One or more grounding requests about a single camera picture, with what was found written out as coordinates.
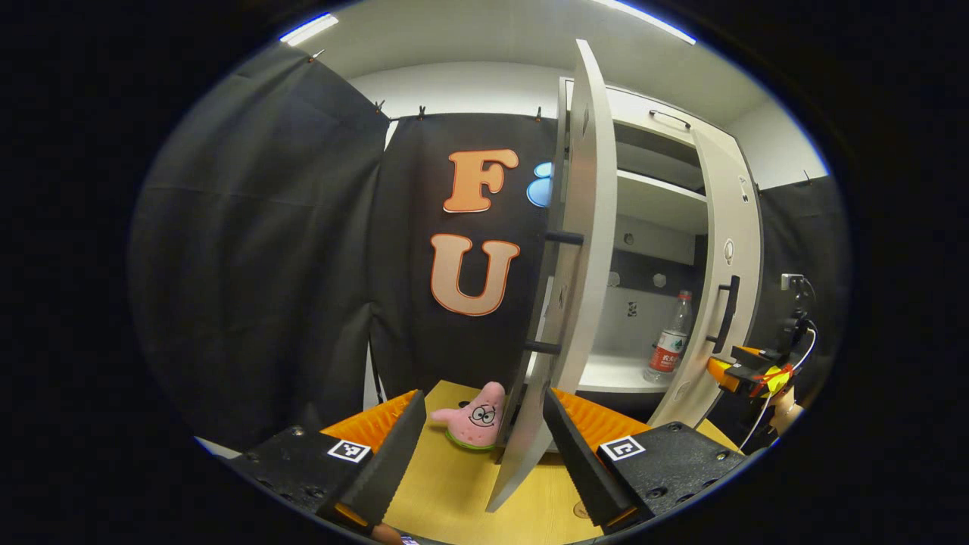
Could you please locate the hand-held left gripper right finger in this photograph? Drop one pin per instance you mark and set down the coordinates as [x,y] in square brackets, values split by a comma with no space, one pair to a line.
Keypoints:
[587,469]

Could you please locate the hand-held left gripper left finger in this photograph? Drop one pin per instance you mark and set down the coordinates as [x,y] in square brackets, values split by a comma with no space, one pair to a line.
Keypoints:
[386,469]

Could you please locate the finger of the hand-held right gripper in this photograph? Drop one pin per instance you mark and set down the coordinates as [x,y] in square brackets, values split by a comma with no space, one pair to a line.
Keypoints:
[723,375]
[757,356]

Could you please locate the clear plastic bottle red label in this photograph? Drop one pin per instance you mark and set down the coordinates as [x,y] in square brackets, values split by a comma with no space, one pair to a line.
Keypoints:
[668,352]

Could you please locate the white cabinet door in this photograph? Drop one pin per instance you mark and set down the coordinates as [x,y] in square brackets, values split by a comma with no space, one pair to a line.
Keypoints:
[727,219]
[583,227]

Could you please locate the round brown coaster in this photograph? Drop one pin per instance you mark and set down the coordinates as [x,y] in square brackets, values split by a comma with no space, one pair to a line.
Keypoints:
[581,509]

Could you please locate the pink starfish plush toy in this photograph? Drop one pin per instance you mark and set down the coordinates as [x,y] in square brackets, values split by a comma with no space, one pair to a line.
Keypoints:
[477,420]

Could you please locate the white board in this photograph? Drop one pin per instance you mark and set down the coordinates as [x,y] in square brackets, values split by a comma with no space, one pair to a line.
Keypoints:
[219,448]

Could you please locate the white open cabinet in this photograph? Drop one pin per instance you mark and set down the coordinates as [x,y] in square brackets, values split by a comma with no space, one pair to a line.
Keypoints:
[658,200]

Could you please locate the black backdrop cloth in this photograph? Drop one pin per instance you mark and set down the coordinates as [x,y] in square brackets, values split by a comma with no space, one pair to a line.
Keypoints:
[265,265]

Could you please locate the long ceiling light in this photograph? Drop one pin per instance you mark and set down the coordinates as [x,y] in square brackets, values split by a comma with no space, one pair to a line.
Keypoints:
[306,30]

